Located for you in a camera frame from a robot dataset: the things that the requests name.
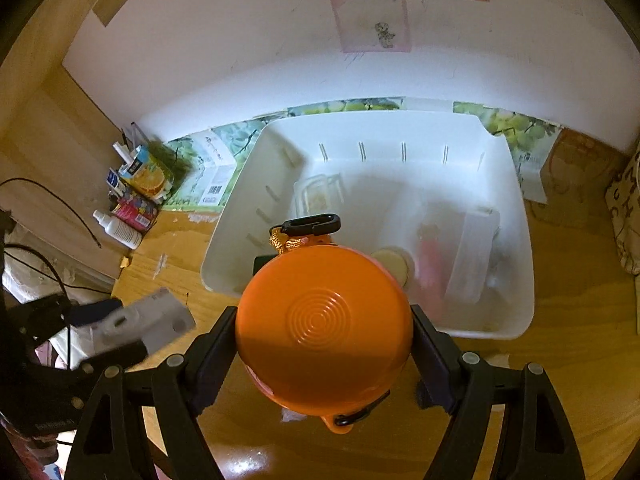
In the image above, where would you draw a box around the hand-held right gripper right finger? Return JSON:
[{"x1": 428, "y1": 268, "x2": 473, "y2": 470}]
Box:
[{"x1": 409, "y1": 304, "x2": 587, "y2": 480}]

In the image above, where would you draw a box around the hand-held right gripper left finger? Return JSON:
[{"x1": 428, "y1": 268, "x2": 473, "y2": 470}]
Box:
[{"x1": 64, "y1": 305, "x2": 240, "y2": 480}]

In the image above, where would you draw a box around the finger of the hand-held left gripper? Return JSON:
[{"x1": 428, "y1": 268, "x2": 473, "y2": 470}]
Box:
[
  {"x1": 65, "y1": 341, "x2": 147, "y2": 378},
  {"x1": 65, "y1": 299, "x2": 124, "y2": 328}
]

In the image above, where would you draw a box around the white instant camera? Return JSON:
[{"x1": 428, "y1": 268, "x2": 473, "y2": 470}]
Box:
[{"x1": 75, "y1": 287, "x2": 197, "y2": 368}]

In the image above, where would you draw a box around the round beige compact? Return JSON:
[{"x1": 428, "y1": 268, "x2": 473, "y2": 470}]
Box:
[{"x1": 372, "y1": 246, "x2": 416, "y2": 288}]

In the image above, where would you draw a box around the cream white box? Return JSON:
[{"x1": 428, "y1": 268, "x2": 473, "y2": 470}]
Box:
[{"x1": 445, "y1": 207, "x2": 501, "y2": 303}]

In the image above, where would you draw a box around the orange round case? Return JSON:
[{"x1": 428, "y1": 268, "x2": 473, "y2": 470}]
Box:
[{"x1": 235, "y1": 213, "x2": 416, "y2": 433}]

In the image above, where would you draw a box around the white plastic storage bin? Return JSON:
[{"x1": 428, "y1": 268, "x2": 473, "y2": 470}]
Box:
[{"x1": 200, "y1": 112, "x2": 536, "y2": 341}]

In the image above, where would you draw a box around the white spray bottle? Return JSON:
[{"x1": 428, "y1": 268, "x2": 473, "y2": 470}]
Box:
[{"x1": 92, "y1": 209, "x2": 144, "y2": 250}]

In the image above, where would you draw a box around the pink canister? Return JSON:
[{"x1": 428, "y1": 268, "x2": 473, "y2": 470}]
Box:
[{"x1": 111, "y1": 197, "x2": 160, "y2": 231}]

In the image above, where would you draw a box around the blue and white tube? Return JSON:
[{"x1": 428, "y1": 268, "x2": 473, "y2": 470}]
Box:
[{"x1": 107, "y1": 167, "x2": 129, "y2": 197}]

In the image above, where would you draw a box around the orange juice carton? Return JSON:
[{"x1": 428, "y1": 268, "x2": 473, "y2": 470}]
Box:
[{"x1": 119, "y1": 145, "x2": 174, "y2": 198}]

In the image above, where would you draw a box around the wooden desk hutch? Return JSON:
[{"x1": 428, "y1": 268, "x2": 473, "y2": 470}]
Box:
[{"x1": 0, "y1": 0, "x2": 168, "y2": 281}]

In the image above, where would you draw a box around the fruit print paper sheet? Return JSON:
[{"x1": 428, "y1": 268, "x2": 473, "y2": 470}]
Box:
[{"x1": 160, "y1": 97, "x2": 563, "y2": 211}]

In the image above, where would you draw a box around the brown cardboard drawing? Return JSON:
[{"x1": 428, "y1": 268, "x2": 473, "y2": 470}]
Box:
[{"x1": 540, "y1": 130, "x2": 626, "y2": 221}]

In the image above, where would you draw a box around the printed beige tote bag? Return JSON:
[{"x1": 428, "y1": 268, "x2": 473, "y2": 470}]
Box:
[{"x1": 605, "y1": 145, "x2": 640, "y2": 276}]

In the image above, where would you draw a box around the pink drawing paper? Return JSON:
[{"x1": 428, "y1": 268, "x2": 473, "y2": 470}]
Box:
[{"x1": 330, "y1": 0, "x2": 412, "y2": 53}]

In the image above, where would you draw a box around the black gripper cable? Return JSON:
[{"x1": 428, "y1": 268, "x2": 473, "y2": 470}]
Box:
[{"x1": 0, "y1": 243, "x2": 69, "y2": 306}]

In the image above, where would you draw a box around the thin black cable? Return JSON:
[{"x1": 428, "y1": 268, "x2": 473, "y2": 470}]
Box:
[{"x1": 0, "y1": 177, "x2": 103, "y2": 248}]

